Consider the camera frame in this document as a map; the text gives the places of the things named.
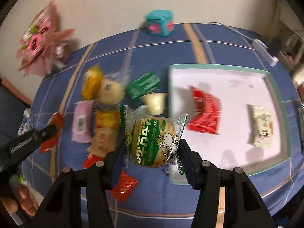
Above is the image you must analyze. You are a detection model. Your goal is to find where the green cow-print snack packet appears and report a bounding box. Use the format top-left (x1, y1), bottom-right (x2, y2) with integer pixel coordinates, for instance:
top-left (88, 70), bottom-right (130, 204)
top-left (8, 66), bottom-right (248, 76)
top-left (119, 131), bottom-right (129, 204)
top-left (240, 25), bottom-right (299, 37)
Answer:
top-left (120, 105), bottom-right (188, 175)

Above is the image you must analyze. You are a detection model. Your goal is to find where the white tray with green rim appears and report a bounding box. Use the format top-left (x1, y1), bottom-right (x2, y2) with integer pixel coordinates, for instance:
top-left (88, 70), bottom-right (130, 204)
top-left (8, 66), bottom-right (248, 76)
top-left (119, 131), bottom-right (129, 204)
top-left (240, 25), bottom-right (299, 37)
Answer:
top-left (167, 64), bottom-right (291, 186)

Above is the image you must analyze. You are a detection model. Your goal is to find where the teal box with pink bows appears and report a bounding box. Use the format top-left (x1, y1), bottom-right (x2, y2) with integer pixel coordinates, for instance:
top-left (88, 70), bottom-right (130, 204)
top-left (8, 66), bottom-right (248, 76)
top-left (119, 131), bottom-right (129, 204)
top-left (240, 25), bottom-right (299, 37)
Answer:
top-left (145, 10), bottom-right (175, 38)

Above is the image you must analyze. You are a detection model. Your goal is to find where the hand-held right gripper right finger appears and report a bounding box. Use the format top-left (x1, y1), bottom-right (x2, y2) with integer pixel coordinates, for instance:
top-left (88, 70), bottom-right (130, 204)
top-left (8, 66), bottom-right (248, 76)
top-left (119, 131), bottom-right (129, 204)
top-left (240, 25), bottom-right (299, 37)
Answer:
top-left (178, 139), bottom-right (277, 228)

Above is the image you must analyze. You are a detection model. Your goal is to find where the beige snack packet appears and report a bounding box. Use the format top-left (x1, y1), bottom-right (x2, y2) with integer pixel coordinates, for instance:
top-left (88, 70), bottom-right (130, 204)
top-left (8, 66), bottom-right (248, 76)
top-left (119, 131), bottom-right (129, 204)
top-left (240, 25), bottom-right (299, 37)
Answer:
top-left (87, 126), bottom-right (123, 158)

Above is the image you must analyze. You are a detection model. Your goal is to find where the person's left hand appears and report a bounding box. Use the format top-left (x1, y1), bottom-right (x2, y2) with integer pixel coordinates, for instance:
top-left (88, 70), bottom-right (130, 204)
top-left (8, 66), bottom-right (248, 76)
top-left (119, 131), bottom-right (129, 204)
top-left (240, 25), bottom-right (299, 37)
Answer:
top-left (0, 184), bottom-right (40, 219)

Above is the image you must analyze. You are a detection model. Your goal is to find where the orange-yellow snack packet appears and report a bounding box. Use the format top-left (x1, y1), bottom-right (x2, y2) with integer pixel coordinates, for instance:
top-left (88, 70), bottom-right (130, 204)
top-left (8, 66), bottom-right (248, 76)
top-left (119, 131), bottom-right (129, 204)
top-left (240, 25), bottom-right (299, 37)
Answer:
top-left (95, 110), bottom-right (120, 130)

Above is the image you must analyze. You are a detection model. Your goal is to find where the pink snack packet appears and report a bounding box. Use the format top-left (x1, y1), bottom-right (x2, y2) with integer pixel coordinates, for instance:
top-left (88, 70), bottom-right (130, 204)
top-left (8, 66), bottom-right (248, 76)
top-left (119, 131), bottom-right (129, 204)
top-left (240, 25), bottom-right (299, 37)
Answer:
top-left (71, 100), bottom-right (94, 144)

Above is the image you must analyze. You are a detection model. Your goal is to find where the large red snack packet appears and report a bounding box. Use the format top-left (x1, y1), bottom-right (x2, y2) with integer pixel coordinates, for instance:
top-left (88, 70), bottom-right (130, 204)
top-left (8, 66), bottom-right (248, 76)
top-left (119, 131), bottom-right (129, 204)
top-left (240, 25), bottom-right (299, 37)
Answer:
top-left (186, 85), bottom-right (221, 135)

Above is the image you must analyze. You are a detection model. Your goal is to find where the green snack box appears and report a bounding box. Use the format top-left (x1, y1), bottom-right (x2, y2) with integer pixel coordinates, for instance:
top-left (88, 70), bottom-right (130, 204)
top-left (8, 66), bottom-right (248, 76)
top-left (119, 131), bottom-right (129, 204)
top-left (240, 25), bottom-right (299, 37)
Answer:
top-left (125, 71), bottom-right (161, 100)

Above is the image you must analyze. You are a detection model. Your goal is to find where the small shiny red packet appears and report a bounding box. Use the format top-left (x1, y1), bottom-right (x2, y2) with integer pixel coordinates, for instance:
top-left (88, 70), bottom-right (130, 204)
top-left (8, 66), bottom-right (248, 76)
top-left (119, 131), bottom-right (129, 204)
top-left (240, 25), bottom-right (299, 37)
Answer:
top-left (83, 153), bottom-right (105, 169)
top-left (110, 171), bottom-right (139, 202)

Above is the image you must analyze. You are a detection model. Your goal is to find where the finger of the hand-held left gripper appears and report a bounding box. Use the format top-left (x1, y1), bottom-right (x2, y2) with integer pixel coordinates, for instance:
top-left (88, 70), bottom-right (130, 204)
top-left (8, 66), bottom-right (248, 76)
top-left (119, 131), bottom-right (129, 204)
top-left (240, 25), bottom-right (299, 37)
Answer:
top-left (31, 124), bottom-right (59, 146)

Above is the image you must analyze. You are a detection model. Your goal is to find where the cream jelly cup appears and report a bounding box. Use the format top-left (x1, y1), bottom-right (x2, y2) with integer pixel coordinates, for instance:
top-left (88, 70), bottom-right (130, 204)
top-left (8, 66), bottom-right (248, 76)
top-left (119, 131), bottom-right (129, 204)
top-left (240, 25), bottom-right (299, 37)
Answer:
top-left (140, 93), bottom-right (168, 116)

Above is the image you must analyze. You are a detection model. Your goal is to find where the blue plaid tablecloth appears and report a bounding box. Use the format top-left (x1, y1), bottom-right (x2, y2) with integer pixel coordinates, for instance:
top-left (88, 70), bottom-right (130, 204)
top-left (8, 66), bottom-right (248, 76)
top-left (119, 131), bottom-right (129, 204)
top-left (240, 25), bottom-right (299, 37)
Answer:
top-left (20, 22), bottom-right (301, 228)

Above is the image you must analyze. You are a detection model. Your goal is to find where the cream white snack packet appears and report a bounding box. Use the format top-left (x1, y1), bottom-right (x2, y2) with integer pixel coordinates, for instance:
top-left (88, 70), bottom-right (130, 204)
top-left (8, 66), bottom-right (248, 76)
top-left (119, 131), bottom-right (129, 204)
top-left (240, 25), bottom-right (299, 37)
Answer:
top-left (248, 104), bottom-right (275, 148)

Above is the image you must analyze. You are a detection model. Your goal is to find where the yellow snack packet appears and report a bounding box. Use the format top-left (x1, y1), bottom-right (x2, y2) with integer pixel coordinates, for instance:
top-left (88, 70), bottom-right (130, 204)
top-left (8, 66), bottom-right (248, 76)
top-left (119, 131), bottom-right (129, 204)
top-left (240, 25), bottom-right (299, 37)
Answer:
top-left (81, 64), bottom-right (104, 100)

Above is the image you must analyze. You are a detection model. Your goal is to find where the blue white tissue pack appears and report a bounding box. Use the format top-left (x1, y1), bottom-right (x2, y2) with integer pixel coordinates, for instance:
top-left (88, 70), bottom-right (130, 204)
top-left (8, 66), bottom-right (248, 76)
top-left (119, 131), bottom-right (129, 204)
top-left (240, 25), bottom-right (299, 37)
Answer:
top-left (18, 109), bottom-right (32, 136)

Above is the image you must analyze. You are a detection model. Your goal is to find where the red-orange snack packet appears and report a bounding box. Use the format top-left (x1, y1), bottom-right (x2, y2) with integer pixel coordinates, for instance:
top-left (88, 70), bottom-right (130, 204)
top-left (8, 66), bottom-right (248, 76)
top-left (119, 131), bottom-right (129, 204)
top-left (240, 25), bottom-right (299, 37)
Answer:
top-left (39, 113), bottom-right (64, 154)

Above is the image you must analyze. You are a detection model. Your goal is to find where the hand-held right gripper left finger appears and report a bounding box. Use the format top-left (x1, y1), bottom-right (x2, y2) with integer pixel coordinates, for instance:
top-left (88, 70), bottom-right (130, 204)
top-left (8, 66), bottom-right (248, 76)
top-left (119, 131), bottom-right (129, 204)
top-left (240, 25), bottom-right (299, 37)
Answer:
top-left (34, 145), bottom-right (126, 228)

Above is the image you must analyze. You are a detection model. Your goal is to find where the white power strip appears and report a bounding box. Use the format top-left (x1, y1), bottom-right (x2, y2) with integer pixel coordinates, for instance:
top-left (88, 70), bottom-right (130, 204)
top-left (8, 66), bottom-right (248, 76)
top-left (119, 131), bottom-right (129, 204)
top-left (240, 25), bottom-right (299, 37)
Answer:
top-left (252, 39), bottom-right (278, 67)

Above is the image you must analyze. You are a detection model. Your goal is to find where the pink flower bouquet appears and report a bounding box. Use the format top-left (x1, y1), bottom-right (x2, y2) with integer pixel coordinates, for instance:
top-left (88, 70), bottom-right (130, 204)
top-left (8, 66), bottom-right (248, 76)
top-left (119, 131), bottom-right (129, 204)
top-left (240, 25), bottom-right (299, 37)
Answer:
top-left (16, 1), bottom-right (76, 76)

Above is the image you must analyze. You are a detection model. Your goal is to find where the round bun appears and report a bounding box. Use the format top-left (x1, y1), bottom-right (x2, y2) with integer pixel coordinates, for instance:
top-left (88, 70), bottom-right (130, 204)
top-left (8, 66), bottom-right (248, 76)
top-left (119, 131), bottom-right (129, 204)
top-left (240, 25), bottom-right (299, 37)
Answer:
top-left (98, 70), bottom-right (132, 106)

